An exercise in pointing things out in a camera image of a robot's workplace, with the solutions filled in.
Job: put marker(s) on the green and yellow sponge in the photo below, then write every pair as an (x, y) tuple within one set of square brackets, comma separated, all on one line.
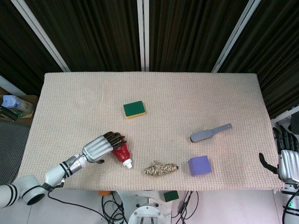
[(135, 109)]

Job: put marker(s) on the red bottle with white cap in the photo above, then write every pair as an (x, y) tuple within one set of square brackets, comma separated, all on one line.
[(122, 154)]

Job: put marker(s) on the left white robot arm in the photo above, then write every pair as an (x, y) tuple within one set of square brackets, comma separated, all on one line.
[(35, 184)]

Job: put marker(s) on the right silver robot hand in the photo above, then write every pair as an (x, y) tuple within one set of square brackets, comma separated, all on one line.
[(288, 163)]

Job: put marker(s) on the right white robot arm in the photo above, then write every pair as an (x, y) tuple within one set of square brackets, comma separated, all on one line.
[(290, 203)]

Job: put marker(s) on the grey mesh office chair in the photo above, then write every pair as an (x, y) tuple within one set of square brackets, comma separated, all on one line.
[(11, 149)]

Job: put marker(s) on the orange object under table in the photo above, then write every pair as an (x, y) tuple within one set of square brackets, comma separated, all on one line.
[(104, 193)]

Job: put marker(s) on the purple foam cube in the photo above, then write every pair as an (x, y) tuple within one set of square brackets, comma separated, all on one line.
[(200, 165)]

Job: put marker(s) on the grey plastic brush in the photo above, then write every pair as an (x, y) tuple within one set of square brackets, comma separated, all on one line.
[(209, 133)]

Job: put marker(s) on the small green sponge block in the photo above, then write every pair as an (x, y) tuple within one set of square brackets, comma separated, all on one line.
[(171, 195)]

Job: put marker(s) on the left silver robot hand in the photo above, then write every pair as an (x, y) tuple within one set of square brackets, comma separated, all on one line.
[(97, 147)]

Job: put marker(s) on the woven straw bundle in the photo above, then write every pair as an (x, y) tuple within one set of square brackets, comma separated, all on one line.
[(160, 168)]

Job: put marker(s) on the cardboard box with clutter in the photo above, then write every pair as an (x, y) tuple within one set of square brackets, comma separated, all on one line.
[(15, 106)]

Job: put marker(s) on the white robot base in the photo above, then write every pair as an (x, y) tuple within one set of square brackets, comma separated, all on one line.
[(149, 207)]

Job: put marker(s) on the beige woven tablecloth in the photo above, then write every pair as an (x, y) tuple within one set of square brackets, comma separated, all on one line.
[(163, 105)]

